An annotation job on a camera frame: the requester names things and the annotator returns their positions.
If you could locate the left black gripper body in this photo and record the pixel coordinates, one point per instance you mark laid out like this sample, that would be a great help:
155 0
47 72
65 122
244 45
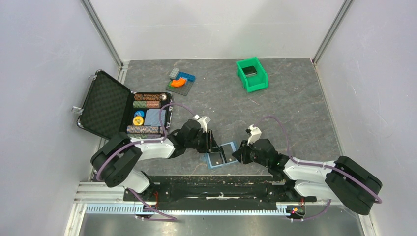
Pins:
200 142

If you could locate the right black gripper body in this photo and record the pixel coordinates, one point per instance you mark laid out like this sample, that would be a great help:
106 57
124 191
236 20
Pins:
249 155

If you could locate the black credit card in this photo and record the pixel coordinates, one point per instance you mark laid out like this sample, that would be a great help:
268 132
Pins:
229 149
216 159

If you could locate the blue leather card holder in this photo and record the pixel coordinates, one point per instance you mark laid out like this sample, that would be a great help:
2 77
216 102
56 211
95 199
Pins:
204 158

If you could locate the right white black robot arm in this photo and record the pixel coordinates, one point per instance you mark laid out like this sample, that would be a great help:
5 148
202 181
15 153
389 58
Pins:
343 180

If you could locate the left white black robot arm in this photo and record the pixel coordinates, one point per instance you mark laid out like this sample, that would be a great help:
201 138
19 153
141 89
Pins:
115 162

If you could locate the blue playing card deck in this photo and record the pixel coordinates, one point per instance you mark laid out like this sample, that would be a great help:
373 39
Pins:
152 117

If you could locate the grey lego baseplate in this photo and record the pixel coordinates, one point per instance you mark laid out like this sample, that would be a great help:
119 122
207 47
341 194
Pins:
182 90

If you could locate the orange curved lego piece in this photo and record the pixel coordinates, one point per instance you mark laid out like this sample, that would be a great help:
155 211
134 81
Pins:
176 83

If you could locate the yellow poker chip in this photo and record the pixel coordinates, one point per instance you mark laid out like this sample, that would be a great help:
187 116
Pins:
138 121

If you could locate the poker chip row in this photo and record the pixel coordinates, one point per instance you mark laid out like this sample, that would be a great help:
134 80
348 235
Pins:
146 104
133 129
145 136
147 97

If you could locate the blue poker chip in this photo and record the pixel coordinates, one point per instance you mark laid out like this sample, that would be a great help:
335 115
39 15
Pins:
139 113

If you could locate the blue lego brick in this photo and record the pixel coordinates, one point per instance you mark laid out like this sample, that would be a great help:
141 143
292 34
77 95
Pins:
187 76

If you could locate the bottom poker chip row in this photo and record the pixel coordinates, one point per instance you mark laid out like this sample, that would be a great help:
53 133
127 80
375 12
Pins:
145 136

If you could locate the top poker chip row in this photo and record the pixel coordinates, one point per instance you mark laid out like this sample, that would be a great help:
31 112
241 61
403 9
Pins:
147 97

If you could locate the grey lego brick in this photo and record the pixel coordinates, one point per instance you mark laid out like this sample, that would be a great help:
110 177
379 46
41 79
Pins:
174 73

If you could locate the green plastic bin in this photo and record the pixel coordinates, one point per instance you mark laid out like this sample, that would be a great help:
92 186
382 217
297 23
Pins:
253 83

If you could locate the black object in bin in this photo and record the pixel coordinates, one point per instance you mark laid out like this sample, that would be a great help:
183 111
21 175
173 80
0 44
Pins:
249 71

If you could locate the black poker chip case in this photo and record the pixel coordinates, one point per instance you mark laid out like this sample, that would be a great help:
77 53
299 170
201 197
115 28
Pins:
108 107

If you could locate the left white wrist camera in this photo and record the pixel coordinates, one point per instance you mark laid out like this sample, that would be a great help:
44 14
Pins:
203 121

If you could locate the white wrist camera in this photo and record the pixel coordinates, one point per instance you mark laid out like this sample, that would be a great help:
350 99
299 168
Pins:
203 121
254 134

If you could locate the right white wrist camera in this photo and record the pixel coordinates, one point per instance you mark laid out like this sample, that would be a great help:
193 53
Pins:
254 134

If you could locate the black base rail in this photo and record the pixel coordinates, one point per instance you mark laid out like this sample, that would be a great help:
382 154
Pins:
220 193

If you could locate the white toothed cable strip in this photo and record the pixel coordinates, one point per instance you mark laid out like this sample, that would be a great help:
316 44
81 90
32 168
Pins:
139 209

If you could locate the right aluminium corner post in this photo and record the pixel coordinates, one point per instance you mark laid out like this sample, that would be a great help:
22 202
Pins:
341 14

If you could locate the aluminium corner post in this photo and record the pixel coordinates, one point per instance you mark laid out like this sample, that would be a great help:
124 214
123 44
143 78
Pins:
89 8
341 14

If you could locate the left aluminium corner post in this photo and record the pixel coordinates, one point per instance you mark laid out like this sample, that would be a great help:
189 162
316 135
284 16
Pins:
89 8

